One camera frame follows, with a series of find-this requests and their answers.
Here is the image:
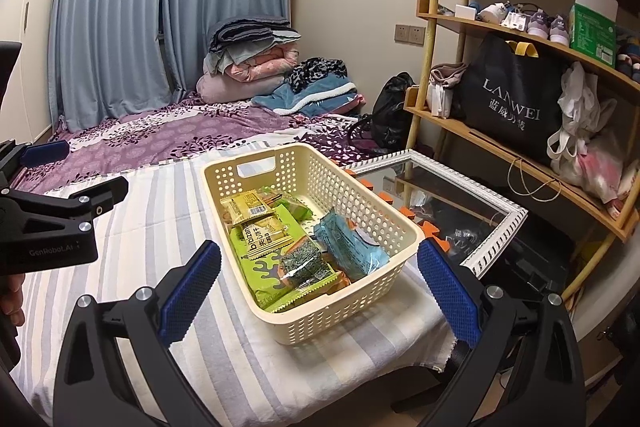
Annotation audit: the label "teal blue snack packet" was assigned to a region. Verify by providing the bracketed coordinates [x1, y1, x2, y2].
[314, 207, 391, 282]

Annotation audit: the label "orange foam mat edge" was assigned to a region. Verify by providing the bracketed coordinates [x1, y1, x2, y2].
[355, 172, 452, 254]

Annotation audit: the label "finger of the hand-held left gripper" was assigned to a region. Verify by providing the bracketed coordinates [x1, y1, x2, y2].
[0, 139, 71, 188]
[0, 176, 130, 236]

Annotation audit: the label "cream perforated plastic basket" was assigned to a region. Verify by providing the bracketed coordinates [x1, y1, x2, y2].
[201, 143, 426, 346]

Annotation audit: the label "white framed mirror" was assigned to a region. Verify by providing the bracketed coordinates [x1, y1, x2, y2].
[342, 149, 528, 280]

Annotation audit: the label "leopard print cloth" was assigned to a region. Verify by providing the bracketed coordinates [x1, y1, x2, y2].
[285, 57, 348, 94]

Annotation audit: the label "blue curtain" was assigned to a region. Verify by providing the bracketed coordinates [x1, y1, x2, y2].
[47, 0, 301, 128]

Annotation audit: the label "white wardrobe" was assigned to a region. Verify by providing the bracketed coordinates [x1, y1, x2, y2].
[0, 0, 71, 142]

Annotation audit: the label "person's left hand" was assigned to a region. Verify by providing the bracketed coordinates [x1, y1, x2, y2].
[0, 274, 27, 329]

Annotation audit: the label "blue fleece blanket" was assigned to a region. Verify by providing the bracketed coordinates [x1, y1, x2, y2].
[250, 74, 366, 118]

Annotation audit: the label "green seaweed snack bag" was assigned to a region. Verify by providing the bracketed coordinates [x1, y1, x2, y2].
[230, 227, 351, 313]

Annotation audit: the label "small green snack packet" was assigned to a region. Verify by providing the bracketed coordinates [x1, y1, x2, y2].
[272, 199, 315, 224]

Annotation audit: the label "pink plastic bag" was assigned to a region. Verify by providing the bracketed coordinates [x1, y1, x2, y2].
[575, 127, 627, 204]

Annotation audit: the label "black shopping bag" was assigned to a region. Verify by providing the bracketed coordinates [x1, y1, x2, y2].
[460, 34, 571, 165]

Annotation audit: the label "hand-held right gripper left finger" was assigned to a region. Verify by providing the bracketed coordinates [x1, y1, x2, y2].
[52, 239, 222, 427]

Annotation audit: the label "wall socket plate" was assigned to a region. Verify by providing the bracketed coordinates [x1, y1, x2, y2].
[395, 24, 426, 44]

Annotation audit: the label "grey folded blankets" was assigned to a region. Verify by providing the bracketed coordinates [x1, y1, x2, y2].
[207, 18, 302, 68]

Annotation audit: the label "purple floral bedsheet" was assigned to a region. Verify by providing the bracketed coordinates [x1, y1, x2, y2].
[12, 94, 416, 195]

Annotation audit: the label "green cardboard box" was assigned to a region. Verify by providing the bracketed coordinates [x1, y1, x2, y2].
[569, 0, 620, 68]

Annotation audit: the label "pinkish cloth bundle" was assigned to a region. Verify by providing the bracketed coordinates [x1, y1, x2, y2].
[430, 63, 468, 118]

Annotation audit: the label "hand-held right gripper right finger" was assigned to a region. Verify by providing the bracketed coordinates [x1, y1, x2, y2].
[416, 238, 587, 427]

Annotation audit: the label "white plastic bag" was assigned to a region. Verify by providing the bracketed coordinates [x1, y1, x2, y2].
[547, 62, 620, 174]

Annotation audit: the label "blue white striped sheet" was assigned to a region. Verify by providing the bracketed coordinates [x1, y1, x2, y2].
[10, 157, 453, 427]

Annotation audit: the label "purple sneaker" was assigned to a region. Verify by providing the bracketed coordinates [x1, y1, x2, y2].
[547, 14, 574, 46]
[515, 9, 549, 38]

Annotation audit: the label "pink floral quilt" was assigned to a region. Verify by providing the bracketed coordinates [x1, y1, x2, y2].
[225, 47, 301, 82]

